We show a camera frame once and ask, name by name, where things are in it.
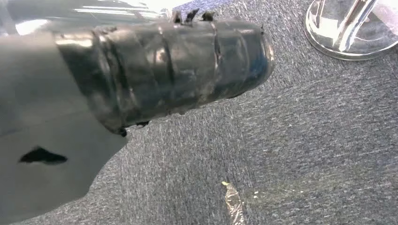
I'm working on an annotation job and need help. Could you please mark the clear floor tape strip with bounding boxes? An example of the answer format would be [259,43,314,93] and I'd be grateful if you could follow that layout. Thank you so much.
[221,181,246,225]

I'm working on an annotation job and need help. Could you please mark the chrome stanchion with chrome base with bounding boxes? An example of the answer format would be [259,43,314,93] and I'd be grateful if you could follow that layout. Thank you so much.
[304,0,398,61]

